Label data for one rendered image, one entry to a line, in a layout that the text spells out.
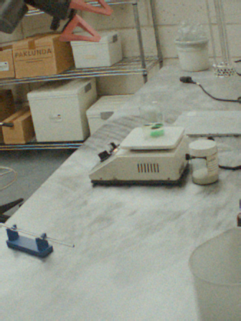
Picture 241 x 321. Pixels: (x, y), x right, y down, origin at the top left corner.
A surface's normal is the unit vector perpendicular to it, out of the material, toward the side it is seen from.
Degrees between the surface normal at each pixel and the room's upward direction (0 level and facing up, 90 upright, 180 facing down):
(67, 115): 93
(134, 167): 90
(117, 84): 90
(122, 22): 90
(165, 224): 0
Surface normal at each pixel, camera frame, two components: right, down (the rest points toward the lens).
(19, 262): -0.13, -0.93
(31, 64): -0.33, 0.40
